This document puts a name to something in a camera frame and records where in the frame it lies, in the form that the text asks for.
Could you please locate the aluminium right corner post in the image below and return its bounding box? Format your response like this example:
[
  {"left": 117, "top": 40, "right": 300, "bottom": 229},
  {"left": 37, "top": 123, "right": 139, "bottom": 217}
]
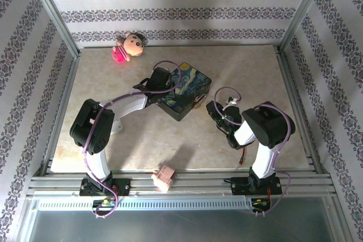
[{"left": 278, "top": 0, "right": 332, "bottom": 54}]

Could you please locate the aluminium front rail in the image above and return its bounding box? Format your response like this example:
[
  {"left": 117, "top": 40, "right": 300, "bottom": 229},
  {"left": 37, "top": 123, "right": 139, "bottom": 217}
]
[{"left": 27, "top": 168, "right": 338, "bottom": 197}]

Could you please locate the red and black wire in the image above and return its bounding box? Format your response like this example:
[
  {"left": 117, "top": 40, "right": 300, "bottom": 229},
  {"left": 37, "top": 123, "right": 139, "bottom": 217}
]
[{"left": 238, "top": 148, "right": 248, "bottom": 166}]

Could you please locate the small brass padlock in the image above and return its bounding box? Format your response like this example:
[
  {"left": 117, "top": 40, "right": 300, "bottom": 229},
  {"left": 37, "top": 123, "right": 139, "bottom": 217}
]
[{"left": 193, "top": 95, "right": 207, "bottom": 111}]

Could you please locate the white rest plate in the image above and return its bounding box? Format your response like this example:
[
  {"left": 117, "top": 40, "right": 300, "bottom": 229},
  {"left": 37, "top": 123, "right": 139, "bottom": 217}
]
[{"left": 109, "top": 117, "right": 125, "bottom": 135}]

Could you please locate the aluminium left side rail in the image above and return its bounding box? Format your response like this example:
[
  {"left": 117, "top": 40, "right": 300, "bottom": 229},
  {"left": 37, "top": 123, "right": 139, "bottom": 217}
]
[{"left": 39, "top": 50, "right": 83, "bottom": 176}]

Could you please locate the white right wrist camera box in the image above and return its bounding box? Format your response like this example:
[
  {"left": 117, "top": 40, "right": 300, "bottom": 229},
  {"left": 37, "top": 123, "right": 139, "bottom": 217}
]
[{"left": 225, "top": 96, "right": 239, "bottom": 109}]

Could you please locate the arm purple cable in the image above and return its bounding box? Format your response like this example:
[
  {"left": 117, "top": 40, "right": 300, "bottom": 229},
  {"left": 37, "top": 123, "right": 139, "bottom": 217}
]
[
  {"left": 213, "top": 86, "right": 297, "bottom": 217},
  {"left": 82, "top": 60, "right": 183, "bottom": 219}
]

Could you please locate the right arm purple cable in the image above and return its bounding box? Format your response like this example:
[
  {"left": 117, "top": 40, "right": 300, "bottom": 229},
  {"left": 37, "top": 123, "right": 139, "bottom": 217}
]
[{"left": 213, "top": 86, "right": 297, "bottom": 217}]

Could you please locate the pink block on rail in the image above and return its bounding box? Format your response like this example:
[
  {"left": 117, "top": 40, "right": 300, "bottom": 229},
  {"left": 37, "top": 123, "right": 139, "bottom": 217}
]
[{"left": 151, "top": 164, "right": 177, "bottom": 193}]

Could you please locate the grey metal sheet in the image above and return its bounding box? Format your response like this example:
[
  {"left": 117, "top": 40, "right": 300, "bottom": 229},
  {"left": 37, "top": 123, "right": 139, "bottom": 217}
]
[{"left": 27, "top": 209, "right": 337, "bottom": 242}]

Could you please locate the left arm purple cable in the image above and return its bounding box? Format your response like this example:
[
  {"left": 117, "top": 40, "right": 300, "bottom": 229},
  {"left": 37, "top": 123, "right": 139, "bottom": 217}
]
[{"left": 82, "top": 60, "right": 183, "bottom": 219}]

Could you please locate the aluminium rail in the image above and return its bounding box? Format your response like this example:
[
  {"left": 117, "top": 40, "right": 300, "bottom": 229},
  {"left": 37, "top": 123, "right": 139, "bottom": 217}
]
[
  {"left": 275, "top": 45, "right": 324, "bottom": 175},
  {"left": 27, "top": 168, "right": 338, "bottom": 197},
  {"left": 39, "top": 50, "right": 83, "bottom": 176}
]

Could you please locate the aluminium corner post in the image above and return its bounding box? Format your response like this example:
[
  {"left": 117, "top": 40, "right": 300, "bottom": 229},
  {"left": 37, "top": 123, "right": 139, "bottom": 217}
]
[
  {"left": 24, "top": 0, "right": 82, "bottom": 58},
  {"left": 278, "top": 0, "right": 332, "bottom": 54}
]

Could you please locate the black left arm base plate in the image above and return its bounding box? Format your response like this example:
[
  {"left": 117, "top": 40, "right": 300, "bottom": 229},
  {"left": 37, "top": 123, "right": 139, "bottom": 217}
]
[{"left": 79, "top": 178, "right": 132, "bottom": 197}]

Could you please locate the starry night painted box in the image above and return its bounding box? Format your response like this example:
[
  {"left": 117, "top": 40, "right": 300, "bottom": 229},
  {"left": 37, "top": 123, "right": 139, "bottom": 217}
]
[{"left": 157, "top": 62, "right": 213, "bottom": 122}]

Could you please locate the aluminium right side rail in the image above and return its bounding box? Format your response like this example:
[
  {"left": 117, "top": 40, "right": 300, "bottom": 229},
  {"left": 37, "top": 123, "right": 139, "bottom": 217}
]
[{"left": 275, "top": 45, "right": 324, "bottom": 175}]

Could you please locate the white slotted cable duct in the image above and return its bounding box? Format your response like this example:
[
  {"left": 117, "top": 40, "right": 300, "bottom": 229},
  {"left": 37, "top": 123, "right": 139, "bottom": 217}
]
[{"left": 33, "top": 195, "right": 255, "bottom": 211}]

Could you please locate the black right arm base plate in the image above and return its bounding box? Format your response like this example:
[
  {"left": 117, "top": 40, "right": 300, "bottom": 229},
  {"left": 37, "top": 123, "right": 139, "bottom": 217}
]
[{"left": 231, "top": 176, "right": 284, "bottom": 196}]

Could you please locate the plush doll in pink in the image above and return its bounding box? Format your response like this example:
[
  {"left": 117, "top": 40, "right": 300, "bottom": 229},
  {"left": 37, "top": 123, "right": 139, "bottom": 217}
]
[{"left": 111, "top": 32, "right": 149, "bottom": 63}]

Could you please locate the aluminium left corner post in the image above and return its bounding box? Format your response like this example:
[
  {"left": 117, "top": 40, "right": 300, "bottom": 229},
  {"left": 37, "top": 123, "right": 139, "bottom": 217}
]
[{"left": 24, "top": 0, "right": 82, "bottom": 58}]

